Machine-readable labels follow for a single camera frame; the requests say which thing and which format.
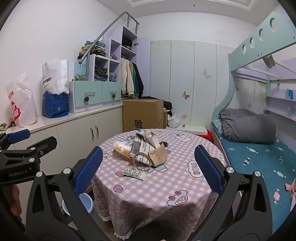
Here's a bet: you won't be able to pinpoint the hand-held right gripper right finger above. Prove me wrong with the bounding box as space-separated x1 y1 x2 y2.
192 145 272 241

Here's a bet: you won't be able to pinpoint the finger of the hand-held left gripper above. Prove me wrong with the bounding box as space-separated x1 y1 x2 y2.
0 129 31 151
26 136 58 161

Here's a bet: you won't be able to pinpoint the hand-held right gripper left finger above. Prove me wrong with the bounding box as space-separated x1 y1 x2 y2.
25 146 109 241

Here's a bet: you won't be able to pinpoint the blue trash bin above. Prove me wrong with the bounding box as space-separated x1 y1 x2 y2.
62 192 94 217

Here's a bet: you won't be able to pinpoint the white orange snack wrapper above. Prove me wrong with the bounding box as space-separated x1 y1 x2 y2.
112 140 137 160

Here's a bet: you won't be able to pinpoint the black white wrapper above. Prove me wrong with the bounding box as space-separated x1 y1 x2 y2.
123 168 148 181

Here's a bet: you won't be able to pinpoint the person's left hand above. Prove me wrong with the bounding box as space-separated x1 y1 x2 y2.
10 185 21 216

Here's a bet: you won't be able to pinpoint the red stool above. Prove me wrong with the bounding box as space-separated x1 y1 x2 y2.
195 130 213 143

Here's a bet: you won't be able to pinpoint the white low cabinet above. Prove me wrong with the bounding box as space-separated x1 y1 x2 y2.
0 103 124 186

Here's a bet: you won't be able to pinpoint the white plastic bag red print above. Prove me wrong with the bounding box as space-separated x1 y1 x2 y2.
6 71 38 128

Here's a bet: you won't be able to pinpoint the blue woven bag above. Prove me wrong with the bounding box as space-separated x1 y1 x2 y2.
42 91 70 118

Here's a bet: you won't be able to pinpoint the white board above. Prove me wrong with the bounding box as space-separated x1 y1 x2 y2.
179 125 208 135

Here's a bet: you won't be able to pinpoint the blue checked pillow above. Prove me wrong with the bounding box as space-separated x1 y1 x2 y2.
212 119 223 135

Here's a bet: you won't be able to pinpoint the teal candy print bedsheet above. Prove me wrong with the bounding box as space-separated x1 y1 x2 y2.
211 125 296 234

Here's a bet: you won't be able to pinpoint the pink checked tablecloth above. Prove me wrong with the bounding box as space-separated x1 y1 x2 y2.
91 128 228 240

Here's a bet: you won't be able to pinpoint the crumpled white plastic bag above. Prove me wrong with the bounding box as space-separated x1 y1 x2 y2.
168 113 181 128

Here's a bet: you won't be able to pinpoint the grey duvet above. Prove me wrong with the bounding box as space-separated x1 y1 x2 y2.
218 108 277 144

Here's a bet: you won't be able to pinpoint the white paper bag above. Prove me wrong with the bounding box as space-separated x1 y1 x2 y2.
42 58 70 95

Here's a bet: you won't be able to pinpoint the black clothing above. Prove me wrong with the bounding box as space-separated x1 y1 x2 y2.
142 96 173 116

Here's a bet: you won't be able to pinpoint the large cardboard box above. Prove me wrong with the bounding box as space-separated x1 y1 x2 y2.
122 98 164 133

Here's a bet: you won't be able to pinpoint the pink cloth bow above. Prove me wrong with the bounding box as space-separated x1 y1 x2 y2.
284 179 296 195

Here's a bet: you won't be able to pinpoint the folded dark clothes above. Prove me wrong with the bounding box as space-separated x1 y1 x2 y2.
94 66 109 81

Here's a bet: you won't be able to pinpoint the cream jacket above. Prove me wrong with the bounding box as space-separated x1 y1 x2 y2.
120 58 135 96

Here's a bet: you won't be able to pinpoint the green jacket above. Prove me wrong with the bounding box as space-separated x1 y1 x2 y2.
132 64 139 95

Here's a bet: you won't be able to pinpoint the dark jacket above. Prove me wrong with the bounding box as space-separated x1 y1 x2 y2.
134 64 144 96

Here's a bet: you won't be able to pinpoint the white wardrobe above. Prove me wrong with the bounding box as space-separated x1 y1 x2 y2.
150 40 236 127

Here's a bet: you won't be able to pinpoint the pile of folded clothes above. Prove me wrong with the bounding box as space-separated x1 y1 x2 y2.
77 40 107 59

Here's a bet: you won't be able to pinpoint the purple cubby shelf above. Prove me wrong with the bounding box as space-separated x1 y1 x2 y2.
74 26 151 98

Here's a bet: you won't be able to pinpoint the brown round fixture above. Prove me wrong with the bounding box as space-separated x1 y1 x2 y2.
262 56 275 69

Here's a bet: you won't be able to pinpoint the grey metal handrail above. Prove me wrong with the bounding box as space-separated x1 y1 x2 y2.
78 11 140 65

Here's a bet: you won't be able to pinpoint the mint purple bunk bed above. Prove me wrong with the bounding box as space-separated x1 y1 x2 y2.
210 10 296 234

